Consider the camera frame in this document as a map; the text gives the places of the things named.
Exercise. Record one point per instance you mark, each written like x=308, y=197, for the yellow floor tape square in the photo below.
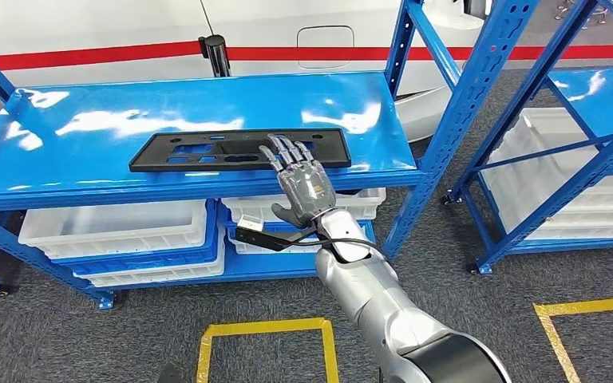
x=552, y=333
x=330, y=354

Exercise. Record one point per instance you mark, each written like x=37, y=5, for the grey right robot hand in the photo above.
x=306, y=190

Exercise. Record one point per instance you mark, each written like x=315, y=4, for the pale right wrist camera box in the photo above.
x=251, y=226

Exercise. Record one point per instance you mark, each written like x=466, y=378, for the white car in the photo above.
x=100, y=21

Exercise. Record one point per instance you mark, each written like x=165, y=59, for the white plastic crate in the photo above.
x=602, y=217
x=587, y=232
x=111, y=227
x=253, y=209
x=248, y=248
x=153, y=276
x=534, y=174

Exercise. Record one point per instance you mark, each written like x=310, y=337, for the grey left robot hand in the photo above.
x=171, y=374

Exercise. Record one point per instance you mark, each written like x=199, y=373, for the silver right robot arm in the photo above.
x=380, y=306

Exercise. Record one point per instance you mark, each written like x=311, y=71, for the red barrier belt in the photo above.
x=100, y=54

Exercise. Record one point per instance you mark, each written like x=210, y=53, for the black plastic panel part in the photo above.
x=148, y=161

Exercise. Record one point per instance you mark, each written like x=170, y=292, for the chrome chair base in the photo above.
x=581, y=13

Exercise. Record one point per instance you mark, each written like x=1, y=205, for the black stanchion post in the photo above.
x=216, y=55

